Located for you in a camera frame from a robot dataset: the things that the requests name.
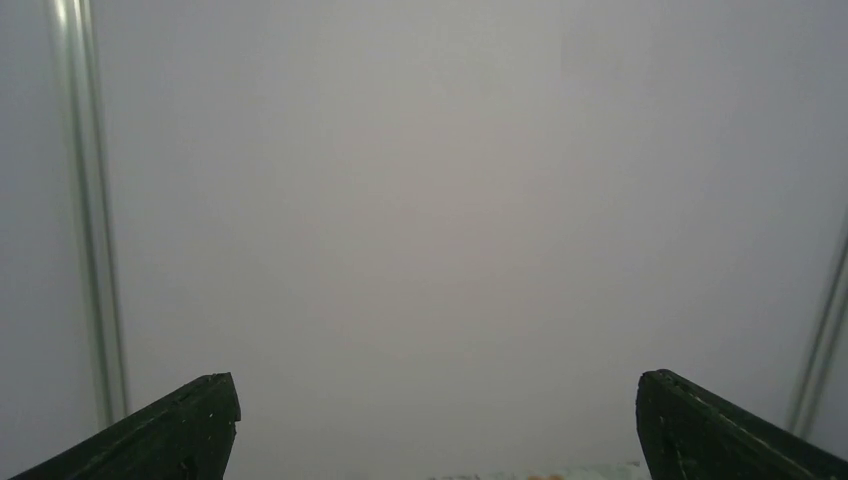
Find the aluminium frame post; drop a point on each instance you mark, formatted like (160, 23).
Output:
(75, 63)
(822, 346)

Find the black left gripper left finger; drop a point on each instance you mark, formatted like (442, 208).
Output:
(187, 434)

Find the left aluminium frame post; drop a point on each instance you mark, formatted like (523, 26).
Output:
(75, 63)

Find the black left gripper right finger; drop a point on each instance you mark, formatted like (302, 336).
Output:
(688, 432)

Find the right aluminium frame post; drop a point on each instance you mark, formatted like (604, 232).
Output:
(822, 346)

